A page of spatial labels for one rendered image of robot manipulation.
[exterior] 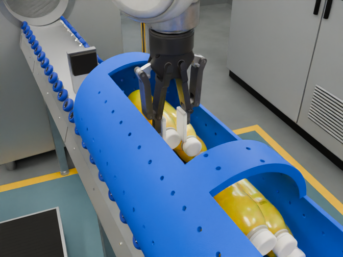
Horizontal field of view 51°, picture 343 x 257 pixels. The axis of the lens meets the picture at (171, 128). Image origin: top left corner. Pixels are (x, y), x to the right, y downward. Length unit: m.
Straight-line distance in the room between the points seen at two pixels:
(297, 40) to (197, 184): 2.22
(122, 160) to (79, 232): 1.47
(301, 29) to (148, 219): 2.20
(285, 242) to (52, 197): 1.86
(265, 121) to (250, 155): 2.41
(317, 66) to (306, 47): 0.16
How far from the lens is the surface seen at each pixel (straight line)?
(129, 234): 0.81
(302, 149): 2.71
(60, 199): 2.28
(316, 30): 2.51
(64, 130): 1.26
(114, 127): 0.67
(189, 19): 0.57
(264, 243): 0.54
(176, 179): 0.52
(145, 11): 0.36
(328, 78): 2.47
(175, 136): 0.71
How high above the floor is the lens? 1.56
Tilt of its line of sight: 34 degrees down
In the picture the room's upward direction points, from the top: straight up
